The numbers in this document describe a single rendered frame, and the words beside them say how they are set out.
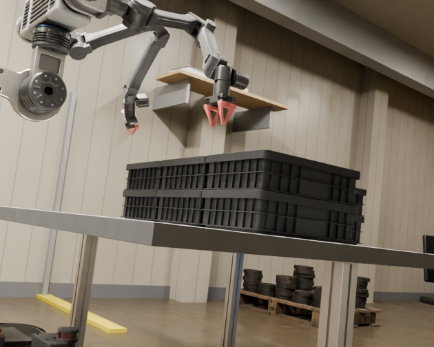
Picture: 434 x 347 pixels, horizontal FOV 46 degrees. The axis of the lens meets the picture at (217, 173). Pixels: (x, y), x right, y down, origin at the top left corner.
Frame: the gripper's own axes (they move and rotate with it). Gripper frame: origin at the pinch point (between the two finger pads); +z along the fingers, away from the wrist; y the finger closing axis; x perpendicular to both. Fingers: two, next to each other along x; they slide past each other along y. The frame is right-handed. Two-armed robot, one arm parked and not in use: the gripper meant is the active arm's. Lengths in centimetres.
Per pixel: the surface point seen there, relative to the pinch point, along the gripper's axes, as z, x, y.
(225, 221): 33.5, 8.5, -21.7
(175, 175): 18.9, 8.8, 9.8
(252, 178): 21.2, 8.5, -32.3
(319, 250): 38, 15, -65
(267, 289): 86, -233, 231
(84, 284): 67, 7, 85
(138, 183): 21.1, 7.8, 39.1
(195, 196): 26.4, 9.4, -5.4
